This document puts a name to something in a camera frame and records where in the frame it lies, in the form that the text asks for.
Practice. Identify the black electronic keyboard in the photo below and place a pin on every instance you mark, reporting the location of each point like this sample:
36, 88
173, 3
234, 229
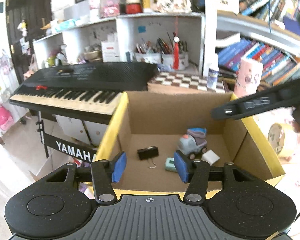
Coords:
90, 75

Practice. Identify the black keyboard stand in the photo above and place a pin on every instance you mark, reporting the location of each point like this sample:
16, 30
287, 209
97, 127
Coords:
65, 147

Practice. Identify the pink backpack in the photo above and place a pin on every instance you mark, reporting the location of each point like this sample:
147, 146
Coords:
2, 116

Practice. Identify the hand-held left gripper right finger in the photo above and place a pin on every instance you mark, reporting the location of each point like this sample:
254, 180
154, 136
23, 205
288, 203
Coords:
181, 166

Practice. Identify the gold tape roll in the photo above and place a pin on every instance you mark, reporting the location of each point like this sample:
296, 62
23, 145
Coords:
280, 140

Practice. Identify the blue wipes packet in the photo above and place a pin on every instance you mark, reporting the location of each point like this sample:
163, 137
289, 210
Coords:
63, 25

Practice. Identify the black binder clip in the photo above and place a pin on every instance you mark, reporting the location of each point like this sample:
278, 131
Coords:
147, 152

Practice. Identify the white eraser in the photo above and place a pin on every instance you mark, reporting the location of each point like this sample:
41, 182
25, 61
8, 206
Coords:
211, 157

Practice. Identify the pink plush bag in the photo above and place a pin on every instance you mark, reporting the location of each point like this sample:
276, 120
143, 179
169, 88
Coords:
31, 67

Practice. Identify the white box red label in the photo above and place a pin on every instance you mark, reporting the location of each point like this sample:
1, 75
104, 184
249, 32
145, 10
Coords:
110, 50

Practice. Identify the pink gift box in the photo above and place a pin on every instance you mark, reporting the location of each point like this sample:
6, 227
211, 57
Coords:
110, 8

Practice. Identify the red tassel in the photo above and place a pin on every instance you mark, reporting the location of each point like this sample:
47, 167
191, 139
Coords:
176, 55

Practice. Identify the white open shelf cabinet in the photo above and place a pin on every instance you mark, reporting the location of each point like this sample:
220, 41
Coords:
130, 30

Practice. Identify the green eraser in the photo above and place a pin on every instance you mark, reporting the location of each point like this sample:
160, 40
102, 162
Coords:
169, 165

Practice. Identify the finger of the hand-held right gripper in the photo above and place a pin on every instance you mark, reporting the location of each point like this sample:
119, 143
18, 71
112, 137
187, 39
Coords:
226, 111

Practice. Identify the yellow cardboard box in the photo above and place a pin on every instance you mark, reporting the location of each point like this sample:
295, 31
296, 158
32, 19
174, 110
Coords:
165, 120

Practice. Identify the white bookshelf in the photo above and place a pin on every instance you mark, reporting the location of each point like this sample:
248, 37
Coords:
210, 30

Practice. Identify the red white doll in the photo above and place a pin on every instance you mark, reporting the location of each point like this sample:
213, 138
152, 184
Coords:
133, 5

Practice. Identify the small white bottle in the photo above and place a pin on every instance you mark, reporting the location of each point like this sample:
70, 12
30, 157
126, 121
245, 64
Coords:
213, 75

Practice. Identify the row of books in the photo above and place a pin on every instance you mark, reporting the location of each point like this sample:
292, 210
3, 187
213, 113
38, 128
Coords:
265, 55
255, 0

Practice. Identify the pink paper cup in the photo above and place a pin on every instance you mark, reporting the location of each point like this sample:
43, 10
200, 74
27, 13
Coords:
247, 80

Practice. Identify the grey toy truck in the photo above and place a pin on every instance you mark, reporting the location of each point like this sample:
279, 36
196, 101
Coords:
190, 143

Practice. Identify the white bottle red label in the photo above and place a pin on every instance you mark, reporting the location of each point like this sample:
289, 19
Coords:
94, 6

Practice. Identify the brown white chessboard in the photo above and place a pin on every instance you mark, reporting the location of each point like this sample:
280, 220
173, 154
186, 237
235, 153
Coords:
180, 80

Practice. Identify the white pen holder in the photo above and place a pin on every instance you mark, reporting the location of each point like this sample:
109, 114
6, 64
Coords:
148, 58
183, 62

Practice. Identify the dark wooden door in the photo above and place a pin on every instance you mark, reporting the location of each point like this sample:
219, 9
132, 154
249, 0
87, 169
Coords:
27, 17

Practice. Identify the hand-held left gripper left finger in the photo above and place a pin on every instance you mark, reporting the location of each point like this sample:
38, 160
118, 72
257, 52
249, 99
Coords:
119, 166

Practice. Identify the brass bowl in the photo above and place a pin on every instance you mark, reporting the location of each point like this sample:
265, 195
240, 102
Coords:
93, 56

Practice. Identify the white low cabinet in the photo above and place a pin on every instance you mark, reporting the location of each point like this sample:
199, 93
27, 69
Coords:
72, 127

